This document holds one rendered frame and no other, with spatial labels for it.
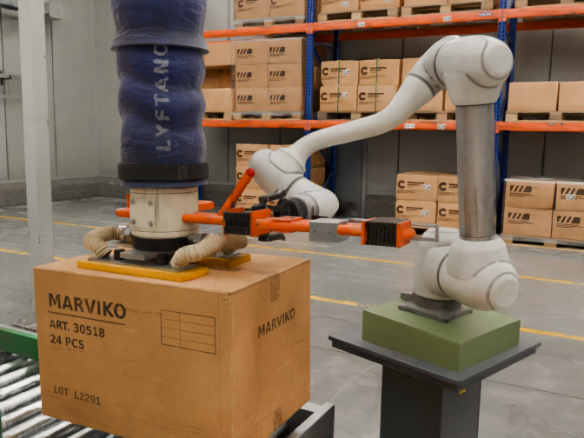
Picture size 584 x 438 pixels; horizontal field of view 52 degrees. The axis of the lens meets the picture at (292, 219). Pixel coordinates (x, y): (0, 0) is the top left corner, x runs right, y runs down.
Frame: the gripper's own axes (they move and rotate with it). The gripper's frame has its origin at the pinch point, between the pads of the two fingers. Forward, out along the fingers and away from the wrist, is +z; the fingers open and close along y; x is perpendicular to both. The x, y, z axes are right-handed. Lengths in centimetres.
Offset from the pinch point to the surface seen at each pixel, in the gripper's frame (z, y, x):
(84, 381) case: 19, 41, 38
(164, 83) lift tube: 6.9, -32.0, 20.3
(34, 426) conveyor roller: 10, 65, 69
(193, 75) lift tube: 0.6, -34.4, 16.7
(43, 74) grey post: -167, -57, 276
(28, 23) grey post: -158, -90, 278
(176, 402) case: 17.7, 40.4, 9.3
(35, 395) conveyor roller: -4, 66, 87
